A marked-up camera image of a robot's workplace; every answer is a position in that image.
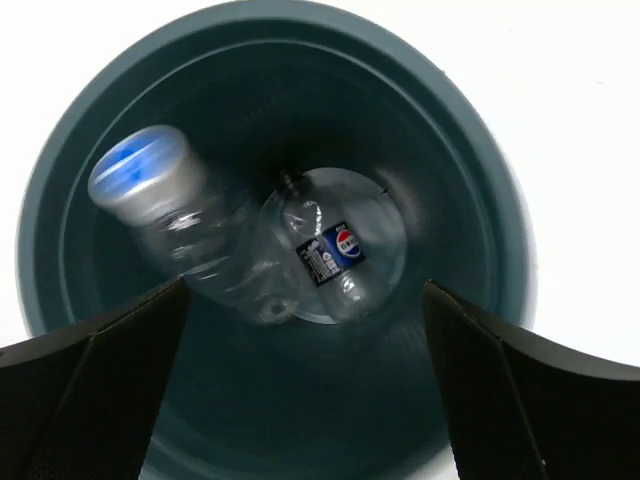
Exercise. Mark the dark green plastic bin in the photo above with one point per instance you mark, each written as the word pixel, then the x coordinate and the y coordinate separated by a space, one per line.
pixel 256 89

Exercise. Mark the tall clear bottle white cap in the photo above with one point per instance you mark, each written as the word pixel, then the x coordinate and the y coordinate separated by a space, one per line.
pixel 197 222

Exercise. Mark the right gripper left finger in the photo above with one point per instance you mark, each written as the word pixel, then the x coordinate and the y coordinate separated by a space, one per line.
pixel 81 402

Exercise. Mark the small pepsi bottle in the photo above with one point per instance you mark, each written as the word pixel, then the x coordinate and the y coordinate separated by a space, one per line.
pixel 347 283

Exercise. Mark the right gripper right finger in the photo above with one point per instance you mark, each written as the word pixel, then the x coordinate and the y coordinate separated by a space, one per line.
pixel 519 406

